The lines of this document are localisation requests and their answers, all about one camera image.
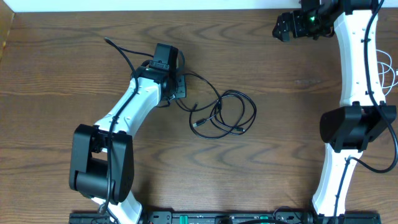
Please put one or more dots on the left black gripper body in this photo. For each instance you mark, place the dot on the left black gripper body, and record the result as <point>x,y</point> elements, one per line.
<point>181,86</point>

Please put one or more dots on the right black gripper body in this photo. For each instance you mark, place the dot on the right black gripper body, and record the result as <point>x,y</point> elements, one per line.
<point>303,25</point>

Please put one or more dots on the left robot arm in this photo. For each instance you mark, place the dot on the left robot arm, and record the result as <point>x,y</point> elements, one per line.
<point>102,160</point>

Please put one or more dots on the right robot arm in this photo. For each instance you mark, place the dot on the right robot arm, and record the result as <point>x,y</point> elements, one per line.
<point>363,113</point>

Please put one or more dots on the wooden side panel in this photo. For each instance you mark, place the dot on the wooden side panel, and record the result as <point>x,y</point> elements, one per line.
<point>6,19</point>

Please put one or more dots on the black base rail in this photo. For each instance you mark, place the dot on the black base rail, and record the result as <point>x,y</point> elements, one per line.
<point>216,218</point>

